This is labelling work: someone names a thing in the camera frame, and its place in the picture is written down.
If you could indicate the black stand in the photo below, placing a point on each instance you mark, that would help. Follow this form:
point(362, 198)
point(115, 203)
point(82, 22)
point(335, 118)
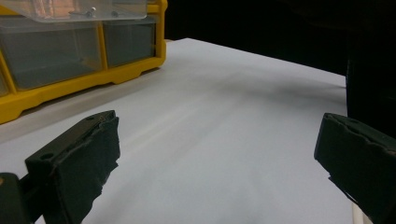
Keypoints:
point(370, 90)

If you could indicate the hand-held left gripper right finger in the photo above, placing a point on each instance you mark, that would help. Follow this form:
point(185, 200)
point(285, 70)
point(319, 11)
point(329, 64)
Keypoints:
point(364, 161)

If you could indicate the small metal screw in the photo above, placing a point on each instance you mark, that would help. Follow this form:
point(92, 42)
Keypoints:
point(88, 13)

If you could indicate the set of clear closed drawers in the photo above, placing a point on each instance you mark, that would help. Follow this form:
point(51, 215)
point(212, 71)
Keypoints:
point(56, 53)

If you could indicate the clear plastic pulled-out drawer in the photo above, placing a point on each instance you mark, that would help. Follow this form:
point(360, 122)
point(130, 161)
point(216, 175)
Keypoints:
point(46, 9)

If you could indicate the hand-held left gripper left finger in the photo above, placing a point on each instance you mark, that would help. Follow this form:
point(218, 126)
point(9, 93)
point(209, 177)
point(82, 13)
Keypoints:
point(81, 161)

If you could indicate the yellow and black organizer cabinet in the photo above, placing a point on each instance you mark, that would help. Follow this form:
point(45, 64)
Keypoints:
point(62, 88)

